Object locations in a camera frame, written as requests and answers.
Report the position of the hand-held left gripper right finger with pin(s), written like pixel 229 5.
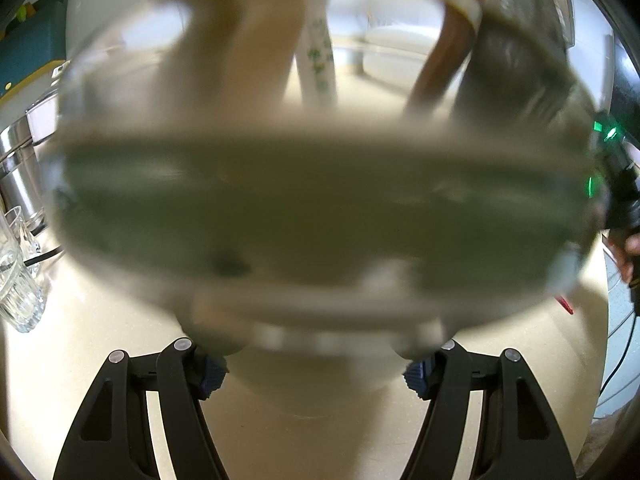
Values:
pixel 416 375

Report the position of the clear drinking glass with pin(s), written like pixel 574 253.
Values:
pixel 31 250
pixel 17 300

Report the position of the stainless steel canister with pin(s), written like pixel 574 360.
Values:
pixel 20 175

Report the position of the white spoon with green print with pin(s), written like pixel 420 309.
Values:
pixel 317 60

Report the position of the clear glass bowl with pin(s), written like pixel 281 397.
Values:
pixel 320 240

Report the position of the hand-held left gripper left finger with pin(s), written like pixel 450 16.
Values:
pixel 212 375

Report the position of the dark grey spoon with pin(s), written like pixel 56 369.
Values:
pixel 510 70

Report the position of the white rice cooker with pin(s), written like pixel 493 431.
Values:
pixel 400 45

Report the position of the beige utensil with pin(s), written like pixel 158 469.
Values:
pixel 235 35

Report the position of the thin red object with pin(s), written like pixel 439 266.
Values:
pixel 565 305

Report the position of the white electric pot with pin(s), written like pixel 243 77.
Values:
pixel 42 115

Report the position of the person's right hand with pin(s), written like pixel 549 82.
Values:
pixel 631 250

